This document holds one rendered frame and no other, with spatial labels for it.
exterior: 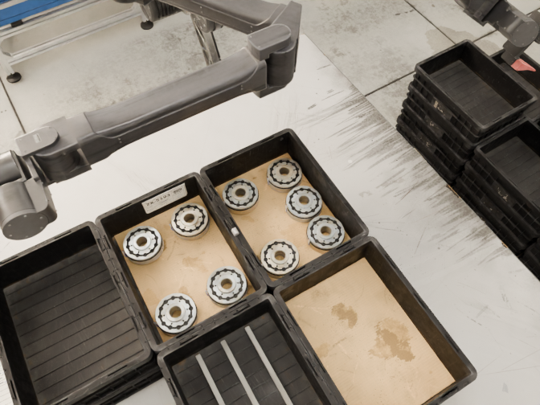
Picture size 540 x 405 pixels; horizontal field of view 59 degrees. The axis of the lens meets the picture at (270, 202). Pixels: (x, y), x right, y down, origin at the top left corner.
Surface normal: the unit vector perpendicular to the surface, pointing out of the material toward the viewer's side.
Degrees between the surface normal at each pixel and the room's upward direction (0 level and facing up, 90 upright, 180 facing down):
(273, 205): 0
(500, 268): 0
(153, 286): 0
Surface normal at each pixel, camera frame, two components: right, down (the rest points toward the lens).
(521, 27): 0.12, 0.66
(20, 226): 0.53, 0.74
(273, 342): 0.00, -0.50
